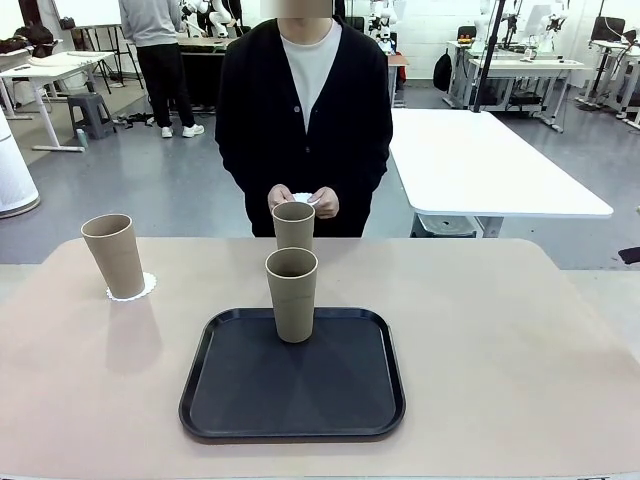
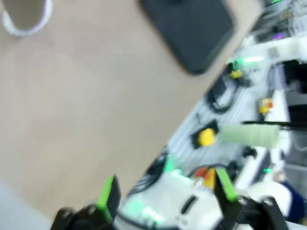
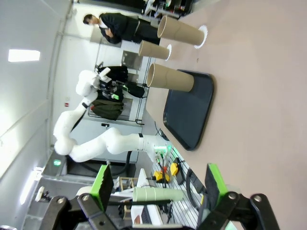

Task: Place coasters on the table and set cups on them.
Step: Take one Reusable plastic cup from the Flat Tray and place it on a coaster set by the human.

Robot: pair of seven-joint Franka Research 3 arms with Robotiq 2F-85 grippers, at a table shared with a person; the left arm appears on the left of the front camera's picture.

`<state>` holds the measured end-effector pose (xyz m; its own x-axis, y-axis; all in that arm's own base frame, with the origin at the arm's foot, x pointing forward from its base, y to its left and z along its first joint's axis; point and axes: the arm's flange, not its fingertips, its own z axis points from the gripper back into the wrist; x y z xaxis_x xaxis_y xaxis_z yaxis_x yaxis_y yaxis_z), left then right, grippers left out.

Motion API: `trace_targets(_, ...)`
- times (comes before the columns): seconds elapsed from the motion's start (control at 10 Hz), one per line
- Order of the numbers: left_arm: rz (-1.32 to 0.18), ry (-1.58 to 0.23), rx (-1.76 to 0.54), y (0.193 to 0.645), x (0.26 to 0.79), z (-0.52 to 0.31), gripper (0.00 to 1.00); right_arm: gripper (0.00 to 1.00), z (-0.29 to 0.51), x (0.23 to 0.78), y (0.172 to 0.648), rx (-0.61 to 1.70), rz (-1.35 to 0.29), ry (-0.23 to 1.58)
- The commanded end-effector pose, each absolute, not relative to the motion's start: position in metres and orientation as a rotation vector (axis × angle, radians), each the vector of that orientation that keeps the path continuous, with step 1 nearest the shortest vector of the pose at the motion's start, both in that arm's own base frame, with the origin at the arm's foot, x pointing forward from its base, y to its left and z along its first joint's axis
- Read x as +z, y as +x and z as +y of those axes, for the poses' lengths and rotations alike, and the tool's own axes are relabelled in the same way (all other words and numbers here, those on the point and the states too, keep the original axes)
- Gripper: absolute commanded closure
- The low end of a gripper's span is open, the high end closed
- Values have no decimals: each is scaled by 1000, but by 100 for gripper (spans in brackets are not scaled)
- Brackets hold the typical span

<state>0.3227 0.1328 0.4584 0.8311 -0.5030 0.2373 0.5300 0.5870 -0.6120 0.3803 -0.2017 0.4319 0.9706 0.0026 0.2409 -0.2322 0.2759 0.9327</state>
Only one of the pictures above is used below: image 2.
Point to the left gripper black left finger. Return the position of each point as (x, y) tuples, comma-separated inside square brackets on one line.
[(105, 203)]

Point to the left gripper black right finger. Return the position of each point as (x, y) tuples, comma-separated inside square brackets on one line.
[(230, 206)]

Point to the white scalloped paper coaster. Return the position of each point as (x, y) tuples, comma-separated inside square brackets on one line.
[(8, 24)]

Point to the tall beige cup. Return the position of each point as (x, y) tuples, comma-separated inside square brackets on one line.
[(24, 12)]

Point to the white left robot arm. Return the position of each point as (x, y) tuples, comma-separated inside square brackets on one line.
[(177, 198)]

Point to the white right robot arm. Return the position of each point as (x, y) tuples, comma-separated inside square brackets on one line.
[(287, 46)]

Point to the yellow orange control box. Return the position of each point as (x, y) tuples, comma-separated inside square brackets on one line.
[(211, 177)]

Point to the person in blue top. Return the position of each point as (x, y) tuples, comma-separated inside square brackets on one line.
[(292, 194)]

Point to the yellow emergency stop button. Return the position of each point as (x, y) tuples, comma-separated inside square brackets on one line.
[(206, 137)]

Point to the pale green plastic cup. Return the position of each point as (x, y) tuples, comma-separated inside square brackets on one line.
[(251, 135)]

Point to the thin black rod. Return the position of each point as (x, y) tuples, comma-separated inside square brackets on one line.
[(275, 123)]

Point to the yellow box with red button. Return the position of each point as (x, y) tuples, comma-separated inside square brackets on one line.
[(263, 106)]

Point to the small yellow connector block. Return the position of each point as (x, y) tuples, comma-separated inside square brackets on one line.
[(235, 74)]

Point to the black equipment box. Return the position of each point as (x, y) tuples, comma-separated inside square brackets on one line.
[(297, 76)]

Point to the black rectangular serving tray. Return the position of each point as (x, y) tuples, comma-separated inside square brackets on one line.
[(192, 31)]

